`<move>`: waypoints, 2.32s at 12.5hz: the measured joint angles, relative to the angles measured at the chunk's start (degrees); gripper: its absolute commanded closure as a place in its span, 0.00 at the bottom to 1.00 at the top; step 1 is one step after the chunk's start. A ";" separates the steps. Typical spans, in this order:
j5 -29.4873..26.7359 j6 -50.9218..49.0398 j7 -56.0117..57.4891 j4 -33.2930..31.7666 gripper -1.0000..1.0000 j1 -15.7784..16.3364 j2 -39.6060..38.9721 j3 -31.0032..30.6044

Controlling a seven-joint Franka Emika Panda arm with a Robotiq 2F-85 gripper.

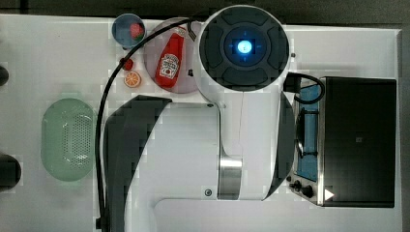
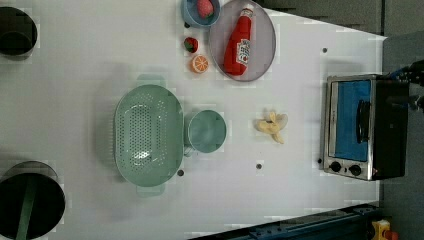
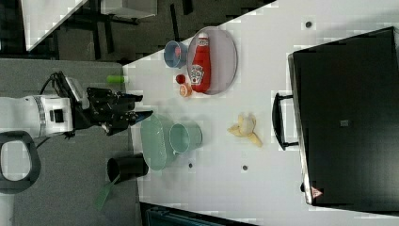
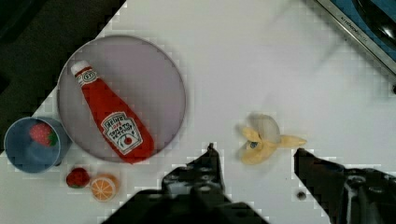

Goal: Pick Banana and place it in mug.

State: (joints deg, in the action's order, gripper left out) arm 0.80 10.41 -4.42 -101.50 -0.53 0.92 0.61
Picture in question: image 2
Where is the peeled yellow toy banana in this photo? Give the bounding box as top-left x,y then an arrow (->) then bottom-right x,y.
256,112 -> 288,144

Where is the teal green mug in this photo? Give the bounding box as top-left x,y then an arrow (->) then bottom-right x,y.
184,110 -> 227,157

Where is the orange slice toy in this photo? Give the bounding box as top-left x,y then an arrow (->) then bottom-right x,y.
189,55 -> 209,74

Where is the green perforated colander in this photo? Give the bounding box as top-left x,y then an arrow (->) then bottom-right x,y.
114,74 -> 184,198

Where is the red ketchup bottle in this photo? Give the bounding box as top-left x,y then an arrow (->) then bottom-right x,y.
224,5 -> 254,76

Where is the red toy strawberry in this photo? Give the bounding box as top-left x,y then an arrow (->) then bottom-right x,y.
183,37 -> 199,53

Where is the grey round plate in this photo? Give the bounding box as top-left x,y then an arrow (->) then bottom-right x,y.
209,0 -> 276,82

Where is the blue bowl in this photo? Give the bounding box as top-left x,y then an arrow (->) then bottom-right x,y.
181,0 -> 221,28

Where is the pink strawberry in bowl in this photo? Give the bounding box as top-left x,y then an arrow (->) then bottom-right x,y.
197,0 -> 214,19

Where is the silver black toaster oven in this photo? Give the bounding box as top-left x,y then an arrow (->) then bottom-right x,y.
323,74 -> 409,181

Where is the blue metal frame rail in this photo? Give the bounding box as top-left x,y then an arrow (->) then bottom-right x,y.
191,204 -> 382,240

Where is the black round mount lower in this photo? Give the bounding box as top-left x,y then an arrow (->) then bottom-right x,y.
0,161 -> 66,240

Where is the black round mount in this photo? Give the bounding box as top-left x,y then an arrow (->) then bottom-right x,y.
0,161 -> 66,240
0,6 -> 38,56

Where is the black round mount upper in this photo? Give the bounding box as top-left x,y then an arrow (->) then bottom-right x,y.
0,6 -> 38,56

